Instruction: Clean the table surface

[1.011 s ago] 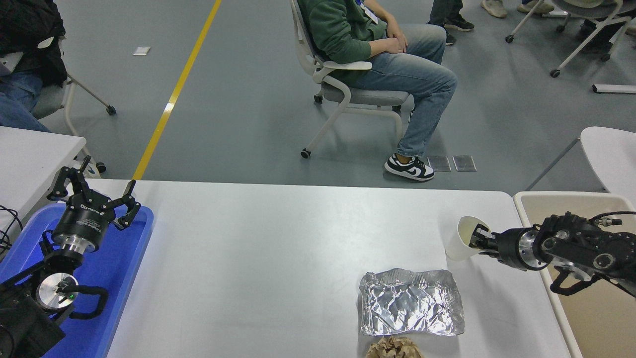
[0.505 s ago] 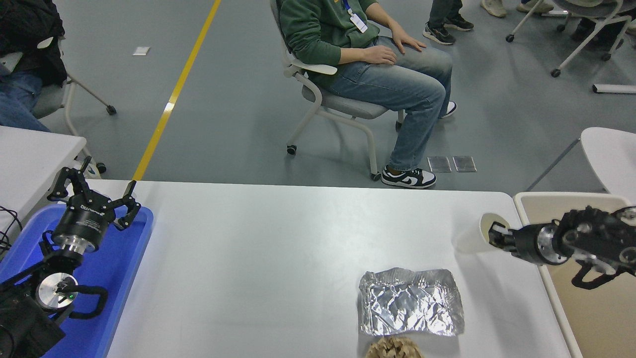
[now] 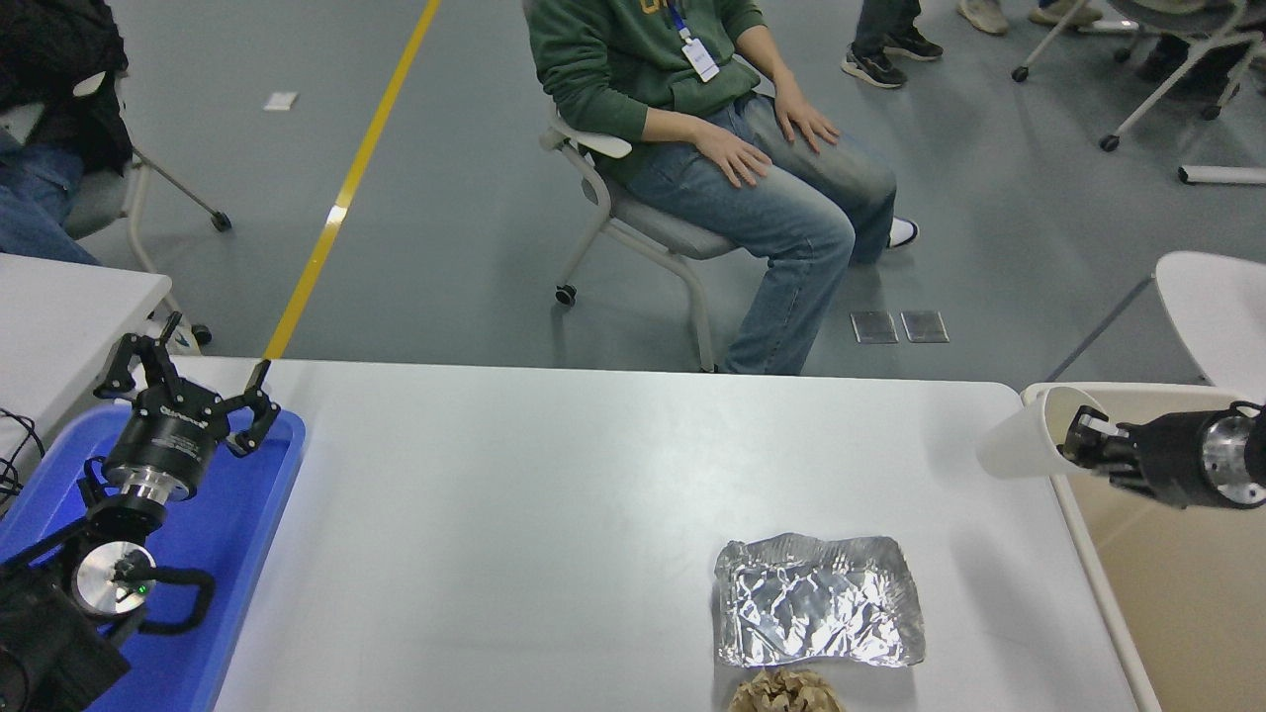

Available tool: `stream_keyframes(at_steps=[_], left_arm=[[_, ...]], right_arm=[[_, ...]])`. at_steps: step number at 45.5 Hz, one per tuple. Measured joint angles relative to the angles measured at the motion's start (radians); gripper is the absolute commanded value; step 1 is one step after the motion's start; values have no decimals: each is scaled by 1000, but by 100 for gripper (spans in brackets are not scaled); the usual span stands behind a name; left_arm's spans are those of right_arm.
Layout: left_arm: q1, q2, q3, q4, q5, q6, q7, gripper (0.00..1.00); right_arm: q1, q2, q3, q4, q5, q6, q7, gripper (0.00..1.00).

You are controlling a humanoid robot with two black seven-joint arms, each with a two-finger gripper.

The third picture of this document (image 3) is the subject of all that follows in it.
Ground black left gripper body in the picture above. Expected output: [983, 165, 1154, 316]
[103, 386, 233, 490]

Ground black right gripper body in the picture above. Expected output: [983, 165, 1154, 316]
[1126, 408, 1218, 510]

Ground white paper cup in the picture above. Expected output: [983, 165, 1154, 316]
[976, 385, 1111, 482]

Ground foil tray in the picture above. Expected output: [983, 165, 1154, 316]
[714, 533, 927, 670]

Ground tan paper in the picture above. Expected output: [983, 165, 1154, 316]
[727, 668, 846, 712]

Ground person's left hand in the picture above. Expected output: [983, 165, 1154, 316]
[773, 74, 842, 154]

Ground person's right hand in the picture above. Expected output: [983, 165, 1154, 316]
[692, 124, 774, 189]

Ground white side table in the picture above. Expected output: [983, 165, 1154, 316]
[0, 251, 174, 466]

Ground blue plastic tray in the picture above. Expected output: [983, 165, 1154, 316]
[0, 403, 308, 712]

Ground white rounded table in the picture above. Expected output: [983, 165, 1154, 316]
[1043, 251, 1266, 397]

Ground large pale bin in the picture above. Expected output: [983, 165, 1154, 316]
[1021, 380, 1266, 712]

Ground grey wheeled chair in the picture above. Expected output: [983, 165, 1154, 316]
[0, 69, 233, 349]

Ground white bar on floor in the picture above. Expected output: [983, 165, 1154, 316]
[1177, 166, 1266, 188]

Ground person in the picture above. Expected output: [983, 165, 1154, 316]
[1135, 28, 1266, 98]
[956, 0, 1104, 36]
[0, 0, 135, 266]
[841, 0, 945, 90]
[522, 0, 921, 377]

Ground white-framed wheeled chair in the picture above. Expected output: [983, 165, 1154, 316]
[1011, 0, 1266, 153]

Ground grey chair white armrests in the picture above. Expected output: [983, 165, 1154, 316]
[539, 99, 755, 375]

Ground white ID badge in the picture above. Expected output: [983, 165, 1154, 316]
[668, 0, 721, 83]

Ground thin black cable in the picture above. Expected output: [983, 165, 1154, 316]
[0, 408, 46, 515]

